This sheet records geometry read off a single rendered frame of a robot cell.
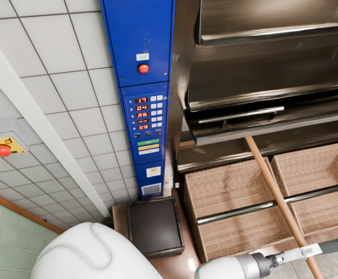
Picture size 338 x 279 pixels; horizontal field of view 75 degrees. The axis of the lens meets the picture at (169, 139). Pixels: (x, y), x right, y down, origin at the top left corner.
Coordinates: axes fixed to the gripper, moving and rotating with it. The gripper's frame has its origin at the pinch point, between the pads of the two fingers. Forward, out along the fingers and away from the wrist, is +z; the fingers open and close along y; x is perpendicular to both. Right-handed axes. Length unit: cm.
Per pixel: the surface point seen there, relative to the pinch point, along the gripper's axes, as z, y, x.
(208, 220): -30.3, 1.8, -18.5
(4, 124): -90, -32, -53
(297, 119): 7.5, -23.7, -40.9
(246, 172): 16, 45, -49
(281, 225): 28, 55, -15
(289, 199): 5.5, 1.6, -18.8
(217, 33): -27, -54, -53
